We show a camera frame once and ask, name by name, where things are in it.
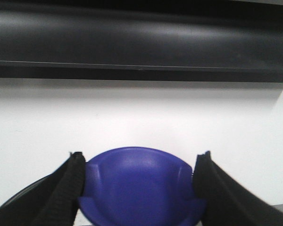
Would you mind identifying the blue pot lid knob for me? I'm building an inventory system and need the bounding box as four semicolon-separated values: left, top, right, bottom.
78;147;206;226

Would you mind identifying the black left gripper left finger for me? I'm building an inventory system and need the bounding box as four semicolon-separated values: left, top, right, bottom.
0;152;85;226

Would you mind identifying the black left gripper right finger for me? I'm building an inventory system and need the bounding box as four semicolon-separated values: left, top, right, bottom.
193;151;283;226

